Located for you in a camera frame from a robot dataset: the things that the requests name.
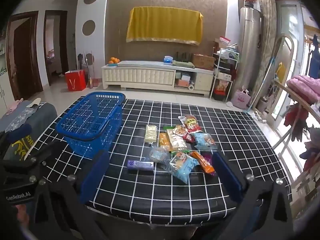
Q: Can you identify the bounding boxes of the brown cardboard box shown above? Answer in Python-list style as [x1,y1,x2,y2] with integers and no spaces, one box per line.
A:
[192,54,216,71]

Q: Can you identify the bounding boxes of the black white checked tablecloth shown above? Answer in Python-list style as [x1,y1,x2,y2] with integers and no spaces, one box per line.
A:
[24,95,293,225]

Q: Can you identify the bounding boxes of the white metal rack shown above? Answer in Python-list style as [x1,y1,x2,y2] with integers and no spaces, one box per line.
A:
[209,39,241,102]

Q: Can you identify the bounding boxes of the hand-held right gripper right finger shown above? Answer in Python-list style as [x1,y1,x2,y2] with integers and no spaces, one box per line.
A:
[209,152,294,240]

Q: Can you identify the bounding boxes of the red garment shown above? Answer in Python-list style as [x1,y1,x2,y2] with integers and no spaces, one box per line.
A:
[283,104,310,142]

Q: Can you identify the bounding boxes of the blue plastic basket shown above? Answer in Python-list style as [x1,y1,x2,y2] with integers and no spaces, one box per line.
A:
[55,92,126,159]

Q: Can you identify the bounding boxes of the dark wooden door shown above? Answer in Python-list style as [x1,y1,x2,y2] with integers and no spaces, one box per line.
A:
[6,11,43,101]

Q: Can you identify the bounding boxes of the pink bag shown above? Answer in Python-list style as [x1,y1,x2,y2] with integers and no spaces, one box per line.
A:
[230,87,251,109]

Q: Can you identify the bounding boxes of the green folded cloth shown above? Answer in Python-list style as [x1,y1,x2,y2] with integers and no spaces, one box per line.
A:
[172,60,195,68]

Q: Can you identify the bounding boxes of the cream snack packet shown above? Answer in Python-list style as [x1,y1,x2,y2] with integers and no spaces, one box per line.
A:
[145,124,157,145]

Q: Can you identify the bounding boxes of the dark wooden door frame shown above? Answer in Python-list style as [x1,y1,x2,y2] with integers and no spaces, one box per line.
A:
[44,10,70,86]

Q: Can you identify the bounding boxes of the grey sofa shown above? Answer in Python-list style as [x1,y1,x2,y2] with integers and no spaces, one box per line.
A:
[0,102,58,155]

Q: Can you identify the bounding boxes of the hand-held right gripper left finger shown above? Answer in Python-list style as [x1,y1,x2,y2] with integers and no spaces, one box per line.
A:
[32,149,112,240]

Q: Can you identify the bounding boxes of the blue grey floral cloth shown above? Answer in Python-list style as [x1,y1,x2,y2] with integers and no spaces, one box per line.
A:
[4,107,38,133]

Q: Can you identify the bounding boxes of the yellow cloth cover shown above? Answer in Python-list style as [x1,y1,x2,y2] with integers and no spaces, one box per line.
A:
[126,6,203,46]

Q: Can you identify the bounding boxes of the red paper bag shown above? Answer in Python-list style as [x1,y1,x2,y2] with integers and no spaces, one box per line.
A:
[65,69,87,92]

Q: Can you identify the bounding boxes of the silver standing air conditioner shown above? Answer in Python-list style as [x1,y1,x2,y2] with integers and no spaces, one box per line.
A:
[236,6,262,101]

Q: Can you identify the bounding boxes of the small light blue snack packet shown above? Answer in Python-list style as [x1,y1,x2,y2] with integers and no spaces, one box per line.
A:
[193,132,217,151]

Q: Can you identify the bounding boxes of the person's left hand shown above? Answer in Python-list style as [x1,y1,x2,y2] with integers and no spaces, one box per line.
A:
[15,204,30,228]

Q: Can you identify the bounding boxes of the tan long snack packet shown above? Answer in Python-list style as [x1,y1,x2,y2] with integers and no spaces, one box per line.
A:
[167,129,187,152]

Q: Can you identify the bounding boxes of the white cupboard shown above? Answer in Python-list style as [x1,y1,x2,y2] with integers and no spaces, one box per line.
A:
[0,72,10,115]

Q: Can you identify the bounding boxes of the pink cloth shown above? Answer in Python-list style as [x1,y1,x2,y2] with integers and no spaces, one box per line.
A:
[7,98,23,116]

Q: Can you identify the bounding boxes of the yellow garment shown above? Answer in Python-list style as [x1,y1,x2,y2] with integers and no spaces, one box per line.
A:
[276,62,286,83]

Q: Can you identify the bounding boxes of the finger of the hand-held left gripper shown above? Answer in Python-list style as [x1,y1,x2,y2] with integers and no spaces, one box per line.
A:
[0,124,32,155]
[27,141,63,183]

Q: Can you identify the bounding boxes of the wooden rail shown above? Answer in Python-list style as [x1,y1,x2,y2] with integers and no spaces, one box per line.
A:
[273,79,320,122]

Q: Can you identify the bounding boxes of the white cabinet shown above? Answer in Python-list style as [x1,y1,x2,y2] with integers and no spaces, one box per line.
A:
[101,60,215,97]

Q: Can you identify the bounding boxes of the dark cloth with yellow print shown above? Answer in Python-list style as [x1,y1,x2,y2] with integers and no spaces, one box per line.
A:
[5,135,35,159]

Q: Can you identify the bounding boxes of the small red snack packet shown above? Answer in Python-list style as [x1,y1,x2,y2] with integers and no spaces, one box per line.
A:
[174,126,196,143]

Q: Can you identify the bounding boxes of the metal folding frame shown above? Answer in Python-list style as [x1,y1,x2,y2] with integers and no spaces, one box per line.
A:
[260,35,296,140]

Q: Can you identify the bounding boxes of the large light blue snack packet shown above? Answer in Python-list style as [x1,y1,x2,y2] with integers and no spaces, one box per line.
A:
[169,152,200,183]

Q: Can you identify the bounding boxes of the round brown wall disc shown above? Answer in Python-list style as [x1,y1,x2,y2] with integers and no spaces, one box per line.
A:
[82,20,96,36]

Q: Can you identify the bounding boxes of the large red white snack packet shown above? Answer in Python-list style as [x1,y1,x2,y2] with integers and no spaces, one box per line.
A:
[178,115,202,133]

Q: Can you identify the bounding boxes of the blue handled mop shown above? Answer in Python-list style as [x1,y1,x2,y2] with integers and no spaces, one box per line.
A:
[244,57,276,113]

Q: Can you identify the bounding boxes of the pink quilt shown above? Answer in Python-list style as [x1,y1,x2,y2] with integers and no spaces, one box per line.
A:
[286,75,320,106]

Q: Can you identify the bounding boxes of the broom with dustpan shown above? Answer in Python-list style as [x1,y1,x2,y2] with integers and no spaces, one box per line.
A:
[83,50,100,88]

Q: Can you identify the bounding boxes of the orange red long snack packet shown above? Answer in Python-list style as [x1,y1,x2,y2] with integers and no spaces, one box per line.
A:
[191,151,216,176]

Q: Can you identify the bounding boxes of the clear silver snack packet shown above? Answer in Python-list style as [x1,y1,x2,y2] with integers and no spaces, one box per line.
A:
[148,147,171,164]

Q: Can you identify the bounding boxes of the purple snack bar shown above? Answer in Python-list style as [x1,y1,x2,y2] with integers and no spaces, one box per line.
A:
[127,160,155,171]

